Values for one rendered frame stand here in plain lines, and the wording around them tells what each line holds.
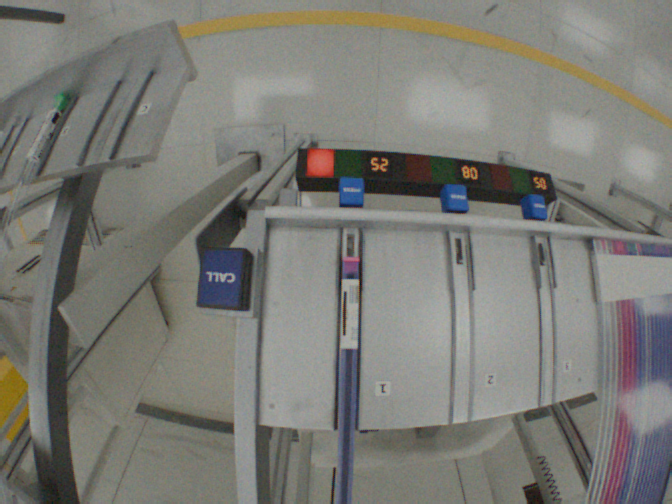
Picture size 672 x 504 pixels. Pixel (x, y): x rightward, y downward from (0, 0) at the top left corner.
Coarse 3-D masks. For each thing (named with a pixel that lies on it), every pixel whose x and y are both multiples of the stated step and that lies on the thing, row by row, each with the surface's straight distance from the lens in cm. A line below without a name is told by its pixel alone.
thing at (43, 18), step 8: (0, 8) 145; (8, 8) 147; (16, 8) 149; (24, 8) 151; (0, 16) 145; (8, 16) 147; (16, 16) 148; (24, 16) 150; (32, 16) 152; (40, 16) 154; (48, 16) 157; (56, 16) 160
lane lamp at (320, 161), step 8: (312, 152) 33; (320, 152) 33; (328, 152) 33; (312, 160) 32; (320, 160) 32; (328, 160) 32; (312, 168) 32; (320, 168) 31; (328, 168) 31; (328, 176) 31
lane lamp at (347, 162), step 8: (336, 152) 33; (344, 152) 33; (352, 152) 33; (360, 152) 33; (336, 160) 32; (344, 160) 32; (352, 160) 32; (360, 160) 32; (336, 168) 31; (344, 168) 31; (352, 168) 32; (360, 168) 32; (336, 176) 31; (344, 176) 31; (352, 176) 31; (360, 176) 31
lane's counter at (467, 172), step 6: (462, 162) 36; (468, 162) 36; (462, 168) 35; (468, 168) 36; (474, 168) 36; (462, 174) 35; (468, 174) 35; (474, 174) 36; (480, 174) 36; (462, 180) 34; (468, 180) 35; (474, 180) 35; (480, 180) 36
